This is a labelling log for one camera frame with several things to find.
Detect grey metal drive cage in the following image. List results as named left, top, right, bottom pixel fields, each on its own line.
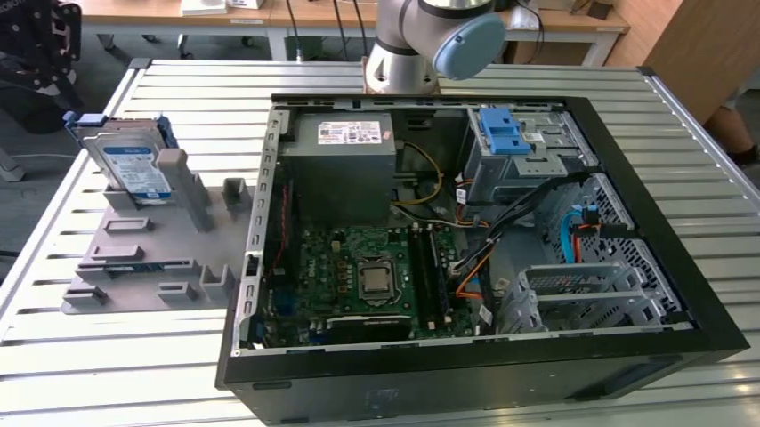
left=462, top=106, right=599, bottom=205

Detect blue data wire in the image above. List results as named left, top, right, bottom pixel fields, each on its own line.
left=557, top=206, right=599, bottom=266

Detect black graphics card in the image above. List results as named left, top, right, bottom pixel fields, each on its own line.
left=323, top=313, right=413, bottom=344

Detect silver CPU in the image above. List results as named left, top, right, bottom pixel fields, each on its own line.
left=359, top=266, right=392, bottom=295

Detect blue plastic drive latch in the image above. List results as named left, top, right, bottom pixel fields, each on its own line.
left=478, top=108, right=533, bottom=156

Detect green motherboard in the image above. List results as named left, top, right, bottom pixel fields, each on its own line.
left=261, top=224, right=477, bottom=348

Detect grey parts rack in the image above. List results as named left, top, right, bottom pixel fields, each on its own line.
left=59, top=149, right=261, bottom=315

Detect red wire loom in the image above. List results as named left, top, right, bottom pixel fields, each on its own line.
left=452, top=175, right=496, bottom=230

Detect yellow wires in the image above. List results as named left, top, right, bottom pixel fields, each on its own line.
left=392, top=141, right=445, bottom=208

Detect black mesh waste basket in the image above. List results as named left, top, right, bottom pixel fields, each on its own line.
left=0, top=52, right=76, bottom=134

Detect wooden desk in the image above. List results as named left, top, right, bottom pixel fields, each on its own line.
left=266, top=0, right=631, bottom=68
left=76, top=0, right=281, bottom=61

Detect grey metal stand foot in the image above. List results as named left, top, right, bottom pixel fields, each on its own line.
left=0, top=149, right=27, bottom=182

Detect grey disk bay cage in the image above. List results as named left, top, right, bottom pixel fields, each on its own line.
left=501, top=262, right=693, bottom=334

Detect black PC case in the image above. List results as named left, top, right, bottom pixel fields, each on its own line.
left=213, top=93, right=751, bottom=423

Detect person's bare leg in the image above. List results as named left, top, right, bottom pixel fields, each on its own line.
left=703, top=104, right=760, bottom=168

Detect orange wires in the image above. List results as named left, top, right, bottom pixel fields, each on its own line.
left=456, top=270, right=484, bottom=300

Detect hard disk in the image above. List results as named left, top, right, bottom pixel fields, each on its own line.
left=62, top=113, right=179, bottom=208

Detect grey power supply unit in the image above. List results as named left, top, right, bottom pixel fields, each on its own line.
left=278, top=110, right=398, bottom=228

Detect green RAM stick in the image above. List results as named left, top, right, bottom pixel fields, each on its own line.
left=103, top=262, right=166, bottom=273

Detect black cable bundle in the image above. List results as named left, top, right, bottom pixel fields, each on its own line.
left=454, top=171, right=605, bottom=279

